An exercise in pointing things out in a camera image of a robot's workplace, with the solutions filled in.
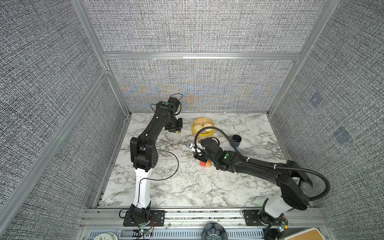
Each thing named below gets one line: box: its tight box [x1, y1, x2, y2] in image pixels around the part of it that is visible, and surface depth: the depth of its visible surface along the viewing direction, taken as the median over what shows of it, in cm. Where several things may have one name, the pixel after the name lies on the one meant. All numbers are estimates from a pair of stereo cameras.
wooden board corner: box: [284, 228, 325, 240], surface depth 66 cm
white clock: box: [93, 232, 119, 240], surface depth 67 cm
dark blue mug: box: [231, 134, 242, 148], surface depth 99 cm
